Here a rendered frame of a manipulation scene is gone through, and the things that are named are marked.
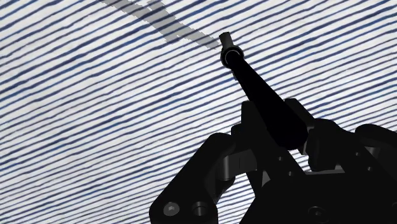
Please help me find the black tapered tool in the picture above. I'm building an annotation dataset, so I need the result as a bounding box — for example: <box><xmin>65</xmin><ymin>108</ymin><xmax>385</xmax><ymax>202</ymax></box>
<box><xmin>218</xmin><ymin>32</ymin><xmax>310</xmax><ymax>151</ymax></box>

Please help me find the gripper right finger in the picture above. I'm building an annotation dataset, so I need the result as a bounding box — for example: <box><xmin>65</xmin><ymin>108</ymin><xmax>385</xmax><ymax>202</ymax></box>
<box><xmin>284</xmin><ymin>98</ymin><xmax>397</xmax><ymax>188</ymax></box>

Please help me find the white blue striped bed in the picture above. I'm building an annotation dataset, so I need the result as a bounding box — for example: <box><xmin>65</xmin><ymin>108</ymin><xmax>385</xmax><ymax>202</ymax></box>
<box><xmin>0</xmin><ymin>0</ymin><xmax>397</xmax><ymax>224</ymax></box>

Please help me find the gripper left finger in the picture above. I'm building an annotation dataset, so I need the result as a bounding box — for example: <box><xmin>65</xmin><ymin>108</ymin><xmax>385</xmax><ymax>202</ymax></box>
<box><xmin>148</xmin><ymin>100</ymin><xmax>305</xmax><ymax>224</ymax></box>

